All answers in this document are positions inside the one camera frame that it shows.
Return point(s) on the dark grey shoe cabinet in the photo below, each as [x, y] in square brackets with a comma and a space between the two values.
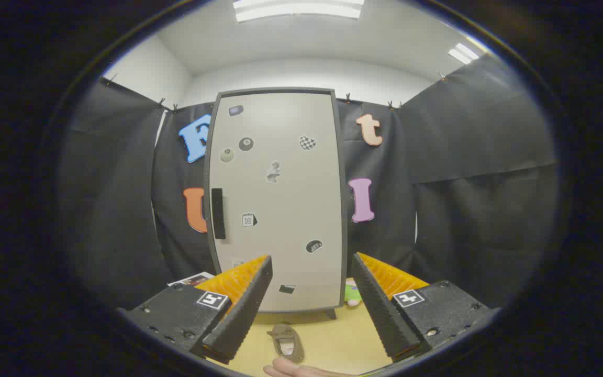
[275, 89]

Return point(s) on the black backdrop cloth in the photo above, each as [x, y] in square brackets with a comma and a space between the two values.
[464, 209]

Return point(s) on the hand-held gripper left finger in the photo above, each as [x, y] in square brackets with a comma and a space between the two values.
[244, 314]

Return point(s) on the printed paper sheet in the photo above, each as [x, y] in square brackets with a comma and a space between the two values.
[197, 278]

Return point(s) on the pink and green plush toy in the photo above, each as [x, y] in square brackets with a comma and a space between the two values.
[352, 296]

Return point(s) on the brown fuzzy shoe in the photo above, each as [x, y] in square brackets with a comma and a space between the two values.
[280, 331]

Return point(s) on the small ceiling light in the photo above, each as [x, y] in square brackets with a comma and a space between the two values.
[462, 53]

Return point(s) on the long ceiling light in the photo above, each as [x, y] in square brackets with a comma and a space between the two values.
[296, 9]

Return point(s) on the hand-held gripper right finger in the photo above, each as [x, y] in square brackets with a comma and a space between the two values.
[380, 309]

